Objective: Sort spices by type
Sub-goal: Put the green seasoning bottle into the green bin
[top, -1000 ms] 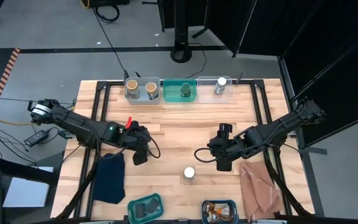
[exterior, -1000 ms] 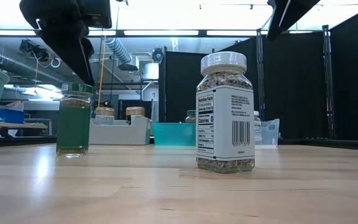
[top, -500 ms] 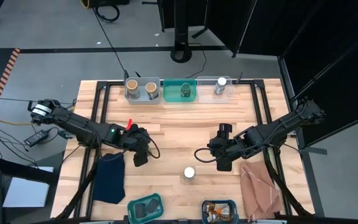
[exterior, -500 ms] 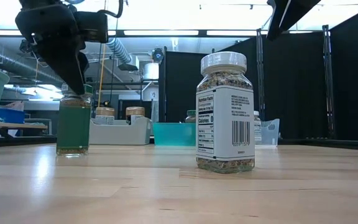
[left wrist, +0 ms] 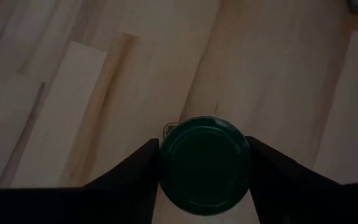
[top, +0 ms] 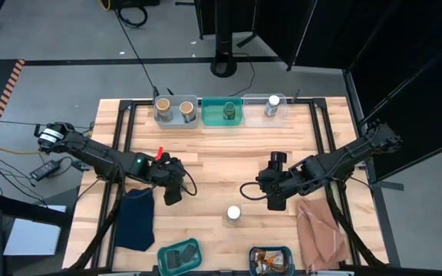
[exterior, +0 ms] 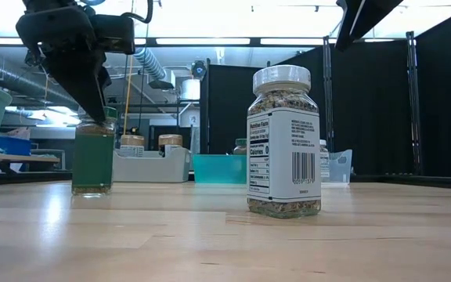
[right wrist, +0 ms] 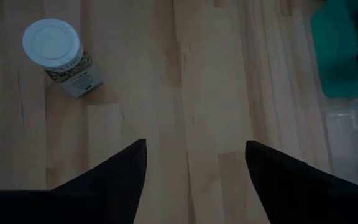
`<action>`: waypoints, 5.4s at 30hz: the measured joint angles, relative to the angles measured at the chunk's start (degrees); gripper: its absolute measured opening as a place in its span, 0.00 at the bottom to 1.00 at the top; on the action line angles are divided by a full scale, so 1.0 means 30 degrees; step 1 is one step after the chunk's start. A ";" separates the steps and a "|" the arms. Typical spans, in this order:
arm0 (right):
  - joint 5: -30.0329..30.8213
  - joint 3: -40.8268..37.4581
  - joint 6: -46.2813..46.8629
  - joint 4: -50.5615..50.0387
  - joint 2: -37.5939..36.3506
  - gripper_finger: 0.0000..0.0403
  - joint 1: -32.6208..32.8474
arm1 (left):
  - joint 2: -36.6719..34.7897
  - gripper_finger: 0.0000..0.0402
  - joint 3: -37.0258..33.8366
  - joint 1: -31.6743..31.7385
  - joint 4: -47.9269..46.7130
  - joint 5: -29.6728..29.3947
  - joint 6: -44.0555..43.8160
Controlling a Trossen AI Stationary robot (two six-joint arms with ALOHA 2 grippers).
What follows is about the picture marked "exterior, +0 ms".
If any black camera on pole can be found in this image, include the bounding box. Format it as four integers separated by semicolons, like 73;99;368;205
190;60;208;81

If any blue flexible duct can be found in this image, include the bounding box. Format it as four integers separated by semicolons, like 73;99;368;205
133;47;168;81

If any green lid spice jar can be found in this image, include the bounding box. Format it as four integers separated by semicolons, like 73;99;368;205
233;138;248;156
70;106;118;197

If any ceiling light strip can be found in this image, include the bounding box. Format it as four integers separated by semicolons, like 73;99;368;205
259;38;325;46
154;38;252;45

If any tan lid spice jar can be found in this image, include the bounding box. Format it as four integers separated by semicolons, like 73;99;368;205
157;133;184;157
119;134;146;158

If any white lid spice jar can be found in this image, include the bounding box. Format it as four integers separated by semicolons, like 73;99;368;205
246;64;323;219
319;139;331;183

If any grey partition post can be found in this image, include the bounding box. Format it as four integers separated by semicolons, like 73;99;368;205
405;31;423;175
322;37;334;154

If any grey plastic bin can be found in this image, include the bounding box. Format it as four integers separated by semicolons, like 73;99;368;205
112;146;193;184

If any black partition curtain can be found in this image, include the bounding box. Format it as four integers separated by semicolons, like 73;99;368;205
200;3;451;177

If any blue crate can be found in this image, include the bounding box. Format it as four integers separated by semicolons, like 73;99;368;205
0;136;33;157

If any yellow hanging cord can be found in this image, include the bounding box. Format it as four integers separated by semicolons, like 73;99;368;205
122;0;135;136

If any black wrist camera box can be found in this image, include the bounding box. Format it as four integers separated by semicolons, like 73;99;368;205
90;14;137;56

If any clear plastic bin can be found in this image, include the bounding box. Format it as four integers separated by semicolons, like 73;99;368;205
321;149;354;184

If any silver ventilation duct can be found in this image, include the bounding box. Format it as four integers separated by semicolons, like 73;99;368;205
0;52;80;109

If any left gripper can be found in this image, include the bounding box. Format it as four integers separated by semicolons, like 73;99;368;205
15;0;111;125

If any wooden bench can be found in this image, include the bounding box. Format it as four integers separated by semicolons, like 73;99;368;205
0;153;61;174

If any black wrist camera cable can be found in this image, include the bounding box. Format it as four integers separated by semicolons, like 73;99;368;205
121;0;154;24

